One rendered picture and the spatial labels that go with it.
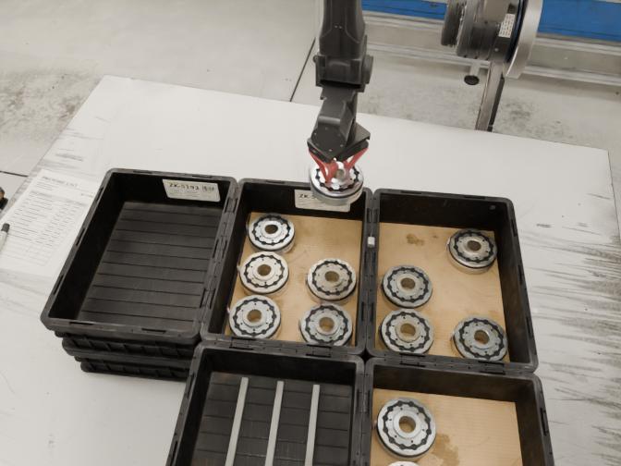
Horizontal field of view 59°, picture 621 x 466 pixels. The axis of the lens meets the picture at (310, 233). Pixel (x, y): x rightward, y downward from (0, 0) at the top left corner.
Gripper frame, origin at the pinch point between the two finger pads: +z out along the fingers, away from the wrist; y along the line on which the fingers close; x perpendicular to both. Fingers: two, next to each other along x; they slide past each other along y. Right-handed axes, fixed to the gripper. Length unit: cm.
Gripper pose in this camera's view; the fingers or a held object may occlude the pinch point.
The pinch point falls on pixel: (337, 172)
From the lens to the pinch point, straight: 105.7
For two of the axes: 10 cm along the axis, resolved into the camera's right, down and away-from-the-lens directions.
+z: 0.1, 6.1, 7.9
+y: 7.8, -5.0, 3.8
